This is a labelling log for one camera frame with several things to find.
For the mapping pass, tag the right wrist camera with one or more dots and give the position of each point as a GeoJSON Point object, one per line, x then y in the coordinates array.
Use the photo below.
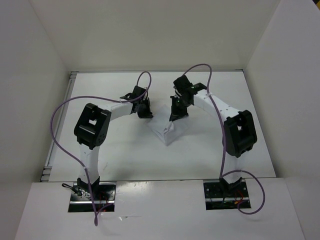
{"type": "Point", "coordinates": [182, 84]}

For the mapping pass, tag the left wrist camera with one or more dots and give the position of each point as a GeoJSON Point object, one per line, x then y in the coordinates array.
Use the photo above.
{"type": "Point", "coordinates": [137, 94]}

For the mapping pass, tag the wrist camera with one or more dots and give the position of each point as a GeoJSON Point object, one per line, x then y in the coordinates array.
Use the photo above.
{"type": "Point", "coordinates": [137, 94]}
{"type": "Point", "coordinates": [182, 84]}

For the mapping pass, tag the aluminium table frame rail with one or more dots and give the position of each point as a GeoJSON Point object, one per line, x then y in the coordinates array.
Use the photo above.
{"type": "Point", "coordinates": [59, 118]}

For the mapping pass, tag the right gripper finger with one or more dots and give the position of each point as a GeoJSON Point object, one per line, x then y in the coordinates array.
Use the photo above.
{"type": "Point", "coordinates": [180, 112]}
{"type": "Point", "coordinates": [174, 103]}

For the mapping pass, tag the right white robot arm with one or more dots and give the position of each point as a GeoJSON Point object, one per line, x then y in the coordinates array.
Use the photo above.
{"type": "Point", "coordinates": [237, 127]}

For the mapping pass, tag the white skirt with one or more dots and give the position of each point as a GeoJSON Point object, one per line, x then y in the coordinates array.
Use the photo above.
{"type": "Point", "coordinates": [164, 129]}

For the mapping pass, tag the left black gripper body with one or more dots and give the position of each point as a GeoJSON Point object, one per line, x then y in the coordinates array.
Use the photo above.
{"type": "Point", "coordinates": [144, 103]}

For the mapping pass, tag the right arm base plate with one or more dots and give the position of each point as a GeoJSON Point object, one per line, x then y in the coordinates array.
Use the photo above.
{"type": "Point", "coordinates": [218, 199]}

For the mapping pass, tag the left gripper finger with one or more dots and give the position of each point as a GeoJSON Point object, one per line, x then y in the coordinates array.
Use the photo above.
{"type": "Point", "coordinates": [148, 107]}
{"type": "Point", "coordinates": [145, 114]}

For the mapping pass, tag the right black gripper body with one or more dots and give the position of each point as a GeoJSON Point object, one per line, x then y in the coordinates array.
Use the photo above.
{"type": "Point", "coordinates": [183, 104]}

